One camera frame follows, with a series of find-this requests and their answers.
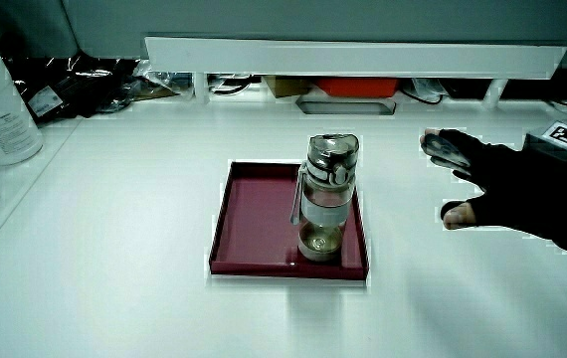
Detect person's right hand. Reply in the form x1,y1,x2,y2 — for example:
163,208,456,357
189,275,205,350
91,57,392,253
419,120,567,255

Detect clear bottle with grey lid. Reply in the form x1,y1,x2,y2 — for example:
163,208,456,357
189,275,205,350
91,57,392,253
289,132,361,264

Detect orange box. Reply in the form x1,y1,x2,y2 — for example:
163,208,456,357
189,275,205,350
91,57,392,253
315,77,400,98

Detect grey flat tray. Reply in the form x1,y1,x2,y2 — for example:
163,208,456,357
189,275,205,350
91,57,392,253
295,94,398,116

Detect white desk shelf riser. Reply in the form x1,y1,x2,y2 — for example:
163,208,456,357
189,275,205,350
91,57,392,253
143,36,567,109

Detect brown cardboard box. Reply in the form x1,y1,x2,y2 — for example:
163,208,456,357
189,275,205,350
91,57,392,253
263,75,314,98

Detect dark red tray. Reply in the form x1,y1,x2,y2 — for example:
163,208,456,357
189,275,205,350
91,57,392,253
208,159,370,282

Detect clear plastic bag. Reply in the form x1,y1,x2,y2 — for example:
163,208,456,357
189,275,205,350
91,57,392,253
133,68,195,98

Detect black plastic bags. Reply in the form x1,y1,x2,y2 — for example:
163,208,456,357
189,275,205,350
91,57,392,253
7,53,140,123

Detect white canister with blue label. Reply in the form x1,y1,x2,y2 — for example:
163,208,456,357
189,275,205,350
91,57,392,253
0,49,45,167

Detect black cable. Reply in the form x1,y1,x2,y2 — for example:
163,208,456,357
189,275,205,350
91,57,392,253
400,79,447,106
208,74,254,96

